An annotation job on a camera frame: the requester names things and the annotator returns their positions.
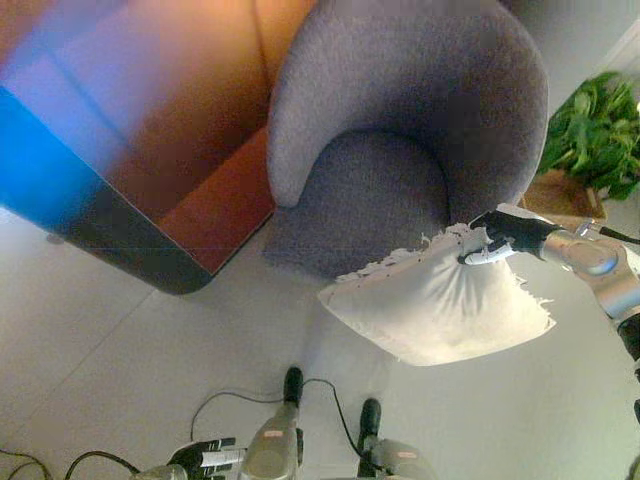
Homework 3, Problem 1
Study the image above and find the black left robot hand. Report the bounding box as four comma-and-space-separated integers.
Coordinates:
168, 437, 248, 477

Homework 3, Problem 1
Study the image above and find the white fringed pillow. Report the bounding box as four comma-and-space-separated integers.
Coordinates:
317, 202, 558, 369

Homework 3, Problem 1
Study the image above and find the silver left robot leg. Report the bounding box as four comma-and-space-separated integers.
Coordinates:
238, 402, 306, 480

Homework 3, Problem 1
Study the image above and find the silver robot leg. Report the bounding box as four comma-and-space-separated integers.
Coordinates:
238, 402, 306, 480
357, 434, 441, 480

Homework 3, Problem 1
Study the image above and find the black left robot foot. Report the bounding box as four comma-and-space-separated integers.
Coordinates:
282, 367, 305, 407

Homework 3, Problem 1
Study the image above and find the black robot foot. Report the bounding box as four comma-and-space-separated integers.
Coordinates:
359, 398, 383, 442
282, 367, 305, 407

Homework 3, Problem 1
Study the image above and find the black right robot foot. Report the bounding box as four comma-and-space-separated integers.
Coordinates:
359, 398, 383, 442

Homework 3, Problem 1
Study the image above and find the silver right robot leg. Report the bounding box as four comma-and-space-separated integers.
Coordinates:
357, 434, 441, 480

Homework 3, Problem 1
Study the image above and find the grey fabric armchair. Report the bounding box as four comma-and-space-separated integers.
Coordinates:
262, 0, 551, 281

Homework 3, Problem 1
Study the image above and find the wooden planter box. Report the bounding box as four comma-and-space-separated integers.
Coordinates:
517, 169, 609, 224

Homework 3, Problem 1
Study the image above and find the green leafy plant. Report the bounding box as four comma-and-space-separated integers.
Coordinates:
537, 71, 640, 201

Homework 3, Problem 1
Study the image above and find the thin black cable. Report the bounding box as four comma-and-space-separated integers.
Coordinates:
191, 378, 364, 451

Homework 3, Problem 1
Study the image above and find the thick black cable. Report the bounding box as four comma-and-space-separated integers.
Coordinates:
64, 450, 142, 480

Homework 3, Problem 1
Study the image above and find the grey cable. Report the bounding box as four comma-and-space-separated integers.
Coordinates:
0, 447, 47, 480

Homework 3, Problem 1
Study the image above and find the wooden cabinet with dark frame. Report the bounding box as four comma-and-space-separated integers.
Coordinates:
0, 0, 321, 297

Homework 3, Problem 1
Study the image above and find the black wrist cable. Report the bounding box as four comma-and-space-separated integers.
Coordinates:
598, 225, 640, 242

